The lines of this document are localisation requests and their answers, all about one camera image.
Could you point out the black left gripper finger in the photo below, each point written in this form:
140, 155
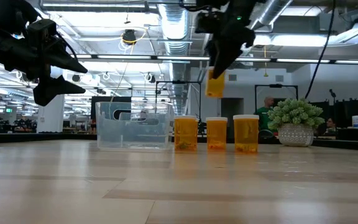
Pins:
67, 59
54, 88

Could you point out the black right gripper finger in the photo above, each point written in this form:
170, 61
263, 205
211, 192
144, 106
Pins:
232, 53
212, 54

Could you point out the orange pill bottle white cap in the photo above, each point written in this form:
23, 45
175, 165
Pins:
216, 133
214, 88
246, 133
185, 133

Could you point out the clear plastic basket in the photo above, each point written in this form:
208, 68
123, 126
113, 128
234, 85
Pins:
132, 130

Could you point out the white pillar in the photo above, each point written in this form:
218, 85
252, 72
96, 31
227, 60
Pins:
51, 115

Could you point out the yellow hanging pendant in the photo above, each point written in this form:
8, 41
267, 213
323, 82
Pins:
265, 74

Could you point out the person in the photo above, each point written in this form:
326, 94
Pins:
263, 116
330, 124

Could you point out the long ceiling light strip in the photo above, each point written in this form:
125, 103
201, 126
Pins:
303, 61

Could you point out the green plant in white pot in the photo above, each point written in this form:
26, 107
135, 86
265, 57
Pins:
295, 124

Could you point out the black microphone stand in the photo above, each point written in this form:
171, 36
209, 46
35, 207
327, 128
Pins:
332, 93

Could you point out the white canister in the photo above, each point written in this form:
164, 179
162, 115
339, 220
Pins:
356, 122

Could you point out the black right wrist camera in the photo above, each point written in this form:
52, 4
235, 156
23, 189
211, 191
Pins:
204, 23

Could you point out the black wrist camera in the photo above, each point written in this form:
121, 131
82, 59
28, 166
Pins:
204, 23
41, 29

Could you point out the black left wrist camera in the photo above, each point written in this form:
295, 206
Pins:
41, 29

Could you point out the black aluminium table frame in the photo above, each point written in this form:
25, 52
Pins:
42, 137

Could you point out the black ceiling camera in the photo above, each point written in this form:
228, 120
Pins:
129, 36

